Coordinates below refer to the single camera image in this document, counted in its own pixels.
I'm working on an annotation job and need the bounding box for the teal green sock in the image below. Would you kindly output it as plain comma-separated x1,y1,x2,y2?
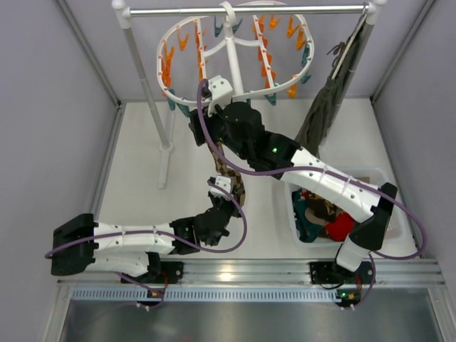
291,190,323,243

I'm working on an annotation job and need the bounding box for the brown argyle sock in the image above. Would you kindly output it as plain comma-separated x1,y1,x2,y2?
306,192,338,223
207,144,246,207

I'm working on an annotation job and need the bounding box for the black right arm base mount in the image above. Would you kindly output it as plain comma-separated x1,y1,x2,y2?
309,261,373,286

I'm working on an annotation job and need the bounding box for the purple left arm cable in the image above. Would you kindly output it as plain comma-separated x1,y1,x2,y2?
44,180,249,304

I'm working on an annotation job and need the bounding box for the red santa sock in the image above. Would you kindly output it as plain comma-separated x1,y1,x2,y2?
325,212,355,242

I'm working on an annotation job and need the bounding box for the grey slotted cable duct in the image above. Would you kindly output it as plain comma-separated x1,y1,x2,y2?
71,286,357,303

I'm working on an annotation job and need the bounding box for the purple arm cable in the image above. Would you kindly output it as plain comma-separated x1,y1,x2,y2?
196,78,428,259
44,180,249,304

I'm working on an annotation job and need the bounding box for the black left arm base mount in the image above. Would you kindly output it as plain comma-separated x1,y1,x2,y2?
123,261,184,284

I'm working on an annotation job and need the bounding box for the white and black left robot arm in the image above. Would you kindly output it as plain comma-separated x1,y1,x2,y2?
45,192,242,278

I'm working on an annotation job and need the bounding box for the beige ribbed sock striped cuff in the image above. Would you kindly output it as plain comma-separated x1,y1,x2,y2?
304,209,328,227

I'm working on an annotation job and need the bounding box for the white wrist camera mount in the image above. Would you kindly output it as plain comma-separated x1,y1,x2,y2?
207,75,234,116
208,175,233,199

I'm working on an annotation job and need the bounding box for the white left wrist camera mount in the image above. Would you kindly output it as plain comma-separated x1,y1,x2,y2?
208,175,233,199

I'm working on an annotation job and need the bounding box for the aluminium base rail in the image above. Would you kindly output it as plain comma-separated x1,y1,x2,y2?
58,259,446,286

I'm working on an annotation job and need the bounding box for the olive green hanging garment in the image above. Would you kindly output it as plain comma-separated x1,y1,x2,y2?
295,14,367,156

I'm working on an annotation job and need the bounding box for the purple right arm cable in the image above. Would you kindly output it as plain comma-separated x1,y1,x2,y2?
196,78,428,259

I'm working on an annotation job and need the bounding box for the white round clip hanger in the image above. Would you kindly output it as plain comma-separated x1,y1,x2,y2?
157,1,315,116

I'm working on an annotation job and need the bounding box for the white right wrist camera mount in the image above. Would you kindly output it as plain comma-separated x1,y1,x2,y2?
207,75,234,116

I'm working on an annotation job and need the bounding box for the white plastic laundry basket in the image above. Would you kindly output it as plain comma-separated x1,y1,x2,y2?
284,166,408,252

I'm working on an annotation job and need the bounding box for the white and steel clothes rack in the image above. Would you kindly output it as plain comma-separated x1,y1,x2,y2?
111,1,385,189

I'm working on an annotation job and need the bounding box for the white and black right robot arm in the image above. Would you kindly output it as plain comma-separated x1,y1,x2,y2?
189,102,398,274

